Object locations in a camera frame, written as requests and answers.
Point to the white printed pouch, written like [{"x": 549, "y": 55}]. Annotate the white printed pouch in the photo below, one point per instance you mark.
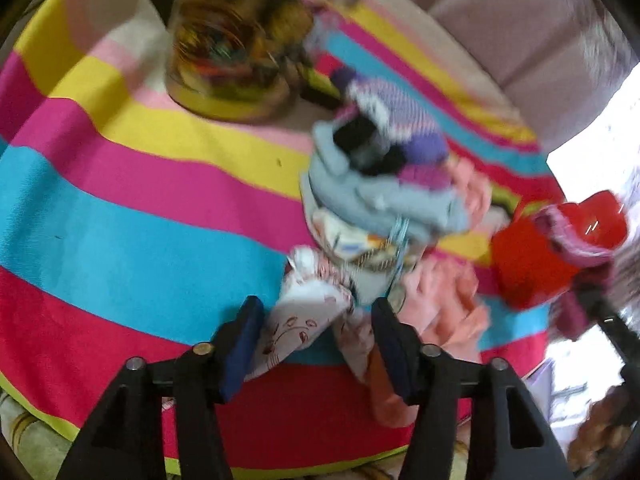
[{"x": 345, "y": 242}]

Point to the light blue cloth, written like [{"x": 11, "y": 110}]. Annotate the light blue cloth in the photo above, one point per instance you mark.
[{"x": 380, "y": 200}]

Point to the purple striped sock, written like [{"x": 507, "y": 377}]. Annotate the purple striped sock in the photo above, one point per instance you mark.
[{"x": 410, "y": 120}]

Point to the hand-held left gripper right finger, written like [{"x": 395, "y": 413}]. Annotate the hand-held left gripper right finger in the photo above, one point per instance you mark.
[{"x": 397, "y": 360}]

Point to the beige curtain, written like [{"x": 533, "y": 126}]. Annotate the beige curtain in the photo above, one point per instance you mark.
[{"x": 500, "y": 35}]

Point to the multicolour striped cloth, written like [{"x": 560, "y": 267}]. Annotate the multicolour striped cloth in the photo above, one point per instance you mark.
[{"x": 125, "y": 210}]

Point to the red thermos jug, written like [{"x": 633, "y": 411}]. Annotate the red thermos jug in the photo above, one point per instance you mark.
[{"x": 525, "y": 270}]

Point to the glass jar with gold lid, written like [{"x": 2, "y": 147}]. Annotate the glass jar with gold lid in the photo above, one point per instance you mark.
[{"x": 225, "y": 60}]

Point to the black velvet scrunchie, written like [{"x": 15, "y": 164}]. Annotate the black velvet scrunchie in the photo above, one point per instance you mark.
[{"x": 360, "y": 142}]

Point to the white box with purple edge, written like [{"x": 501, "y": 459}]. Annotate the white box with purple edge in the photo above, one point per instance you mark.
[{"x": 542, "y": 385}]

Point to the white floral cloth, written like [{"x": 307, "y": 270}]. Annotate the white floral cloth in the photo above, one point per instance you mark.
[{"x": 300, "y": 320}]

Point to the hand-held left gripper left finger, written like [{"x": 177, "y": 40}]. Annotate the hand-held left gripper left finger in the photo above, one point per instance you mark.
[{"x": 242, "y": 350}]

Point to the pink towel cloth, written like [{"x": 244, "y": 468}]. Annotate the pink towel cloth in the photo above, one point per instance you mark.
[{"x": 440, "y": 310}]

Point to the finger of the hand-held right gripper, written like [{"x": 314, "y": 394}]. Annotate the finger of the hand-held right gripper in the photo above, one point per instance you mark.
[{"x": 610, "y": 320}]

